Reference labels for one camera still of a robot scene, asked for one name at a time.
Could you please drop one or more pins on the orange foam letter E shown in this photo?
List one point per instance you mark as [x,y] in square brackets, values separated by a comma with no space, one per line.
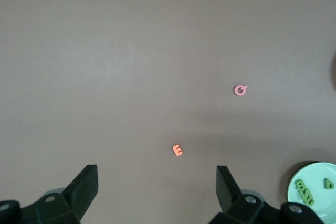
[175,151]

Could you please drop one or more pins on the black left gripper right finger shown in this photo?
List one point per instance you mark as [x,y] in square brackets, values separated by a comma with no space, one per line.
[225,187]

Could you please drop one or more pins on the pink foam letter Q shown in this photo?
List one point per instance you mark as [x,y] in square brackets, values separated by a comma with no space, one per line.
[234,90]

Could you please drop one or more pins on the brown table cover sheet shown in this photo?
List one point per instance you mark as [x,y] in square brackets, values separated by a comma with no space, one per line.
[105,51]

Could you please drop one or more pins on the green foam letter B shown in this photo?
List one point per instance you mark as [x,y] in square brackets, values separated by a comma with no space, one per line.
[325,183]
[296,183]

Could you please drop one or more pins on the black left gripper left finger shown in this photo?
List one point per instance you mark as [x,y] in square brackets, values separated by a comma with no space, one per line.
[81,190]

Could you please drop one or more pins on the green plate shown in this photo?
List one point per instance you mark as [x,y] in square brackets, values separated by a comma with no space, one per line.
[320,208]

